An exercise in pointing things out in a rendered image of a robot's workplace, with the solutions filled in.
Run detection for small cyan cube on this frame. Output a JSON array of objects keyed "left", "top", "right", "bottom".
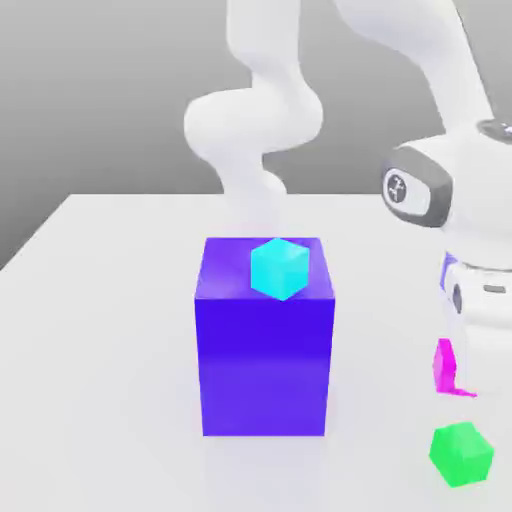
[{"left": 250, "top": 237, "right": 311, "bottom": 302}]

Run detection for small green cube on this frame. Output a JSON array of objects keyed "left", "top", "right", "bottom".
[{"left": 428, "top": 420, "right": 496, "bottom": 489}]

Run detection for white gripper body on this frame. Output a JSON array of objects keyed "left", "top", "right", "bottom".
[{"left": 453, "top": 318, "right": 512, "bottom": 392}]

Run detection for small magenta cube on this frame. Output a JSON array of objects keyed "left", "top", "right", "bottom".
[{"left": 432, "top": 337, "right": 478, "bottom": 398}]

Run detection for large purple box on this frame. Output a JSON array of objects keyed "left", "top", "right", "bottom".
[{"left": 194, "top": 236, "right": 336, "bottom": 438}]

